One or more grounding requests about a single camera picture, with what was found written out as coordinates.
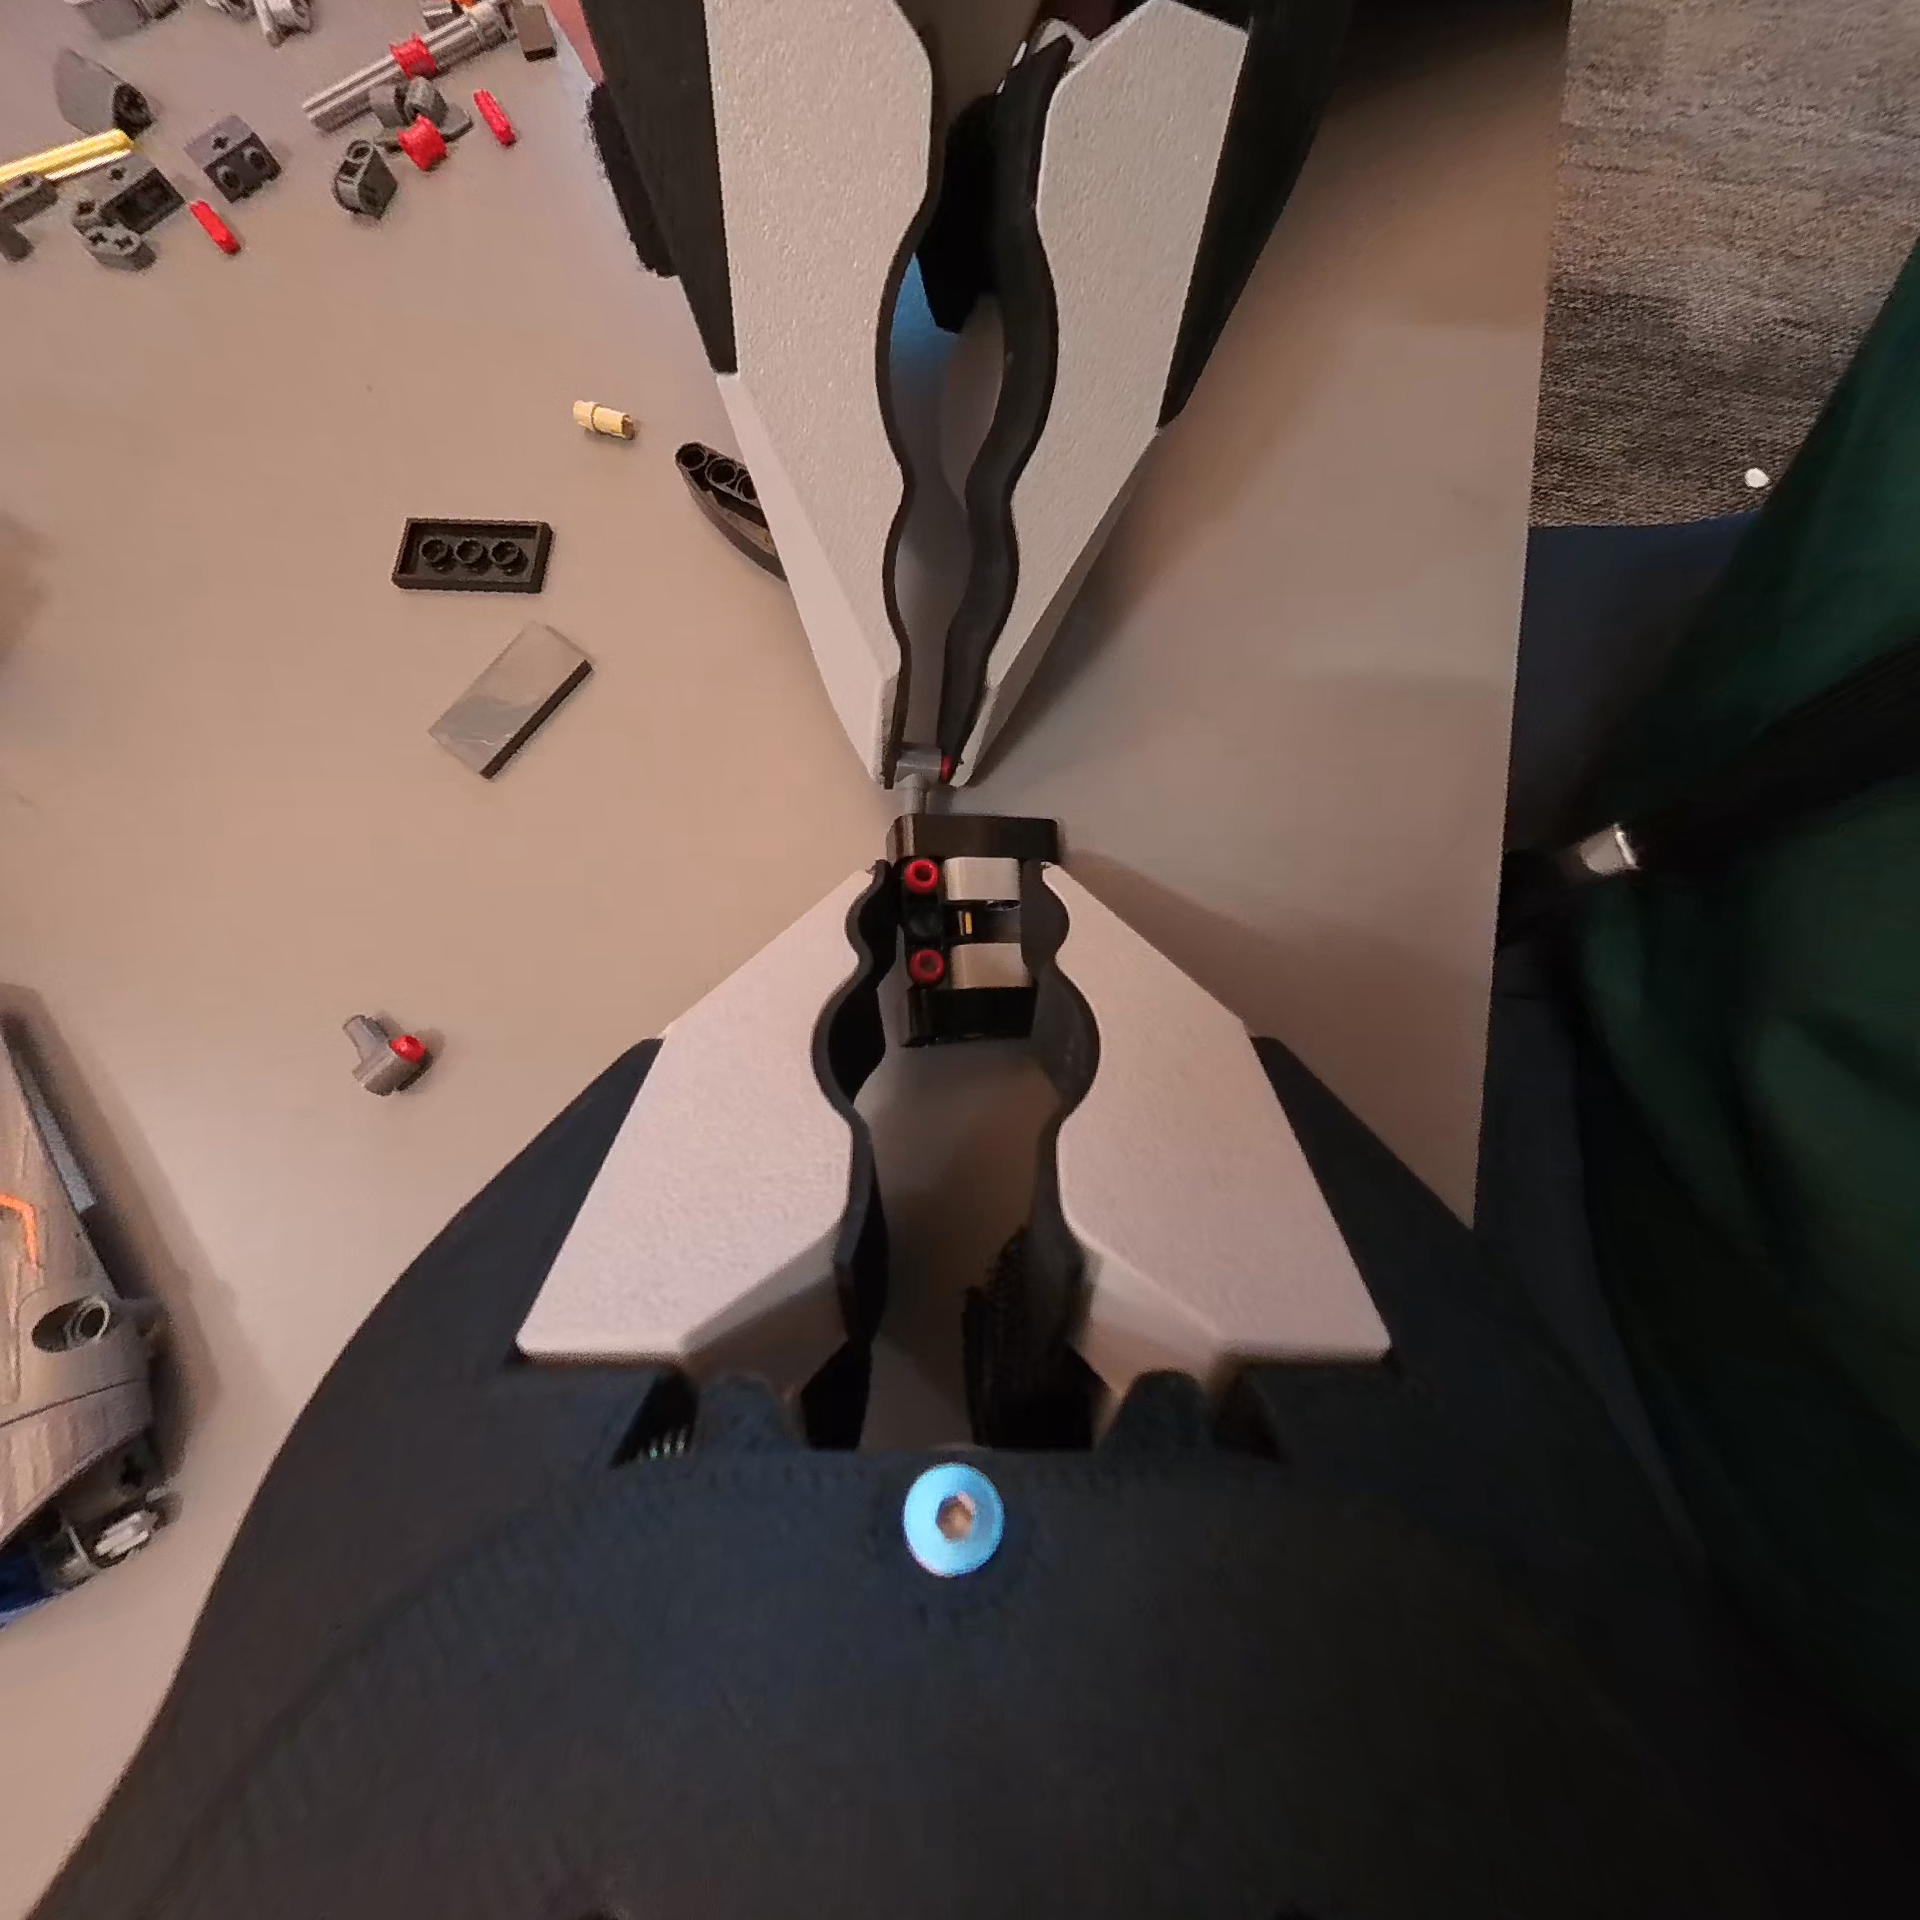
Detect grey flat lego tile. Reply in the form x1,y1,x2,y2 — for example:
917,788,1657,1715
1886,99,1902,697
431,623,596,779

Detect small grey lego connector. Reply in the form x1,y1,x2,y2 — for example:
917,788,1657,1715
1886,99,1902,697
343,1011,438,1099

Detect black curved lego beam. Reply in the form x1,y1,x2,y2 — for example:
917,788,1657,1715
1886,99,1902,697
673,437,792,581

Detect grey lego wing panel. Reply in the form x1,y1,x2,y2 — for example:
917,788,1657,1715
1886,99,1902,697
0,982,178,1630

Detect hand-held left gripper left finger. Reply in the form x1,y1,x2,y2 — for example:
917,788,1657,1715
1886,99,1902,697
515,872,888,1374

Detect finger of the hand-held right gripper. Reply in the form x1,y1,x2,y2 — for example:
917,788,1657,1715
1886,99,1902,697
942,0,1258,792
701,0,945,792

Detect black lego frame assembly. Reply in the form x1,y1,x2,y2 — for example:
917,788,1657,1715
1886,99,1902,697
892,812,1069,1050

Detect pile of loose lego pieces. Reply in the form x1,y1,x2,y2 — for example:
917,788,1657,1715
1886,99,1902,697
0,0,564,272

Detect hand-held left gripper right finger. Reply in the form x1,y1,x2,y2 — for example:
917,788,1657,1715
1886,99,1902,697
1036,865,1397,1374

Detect black three-hole lego plate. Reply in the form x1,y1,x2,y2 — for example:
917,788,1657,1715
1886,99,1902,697
393,521,558,593

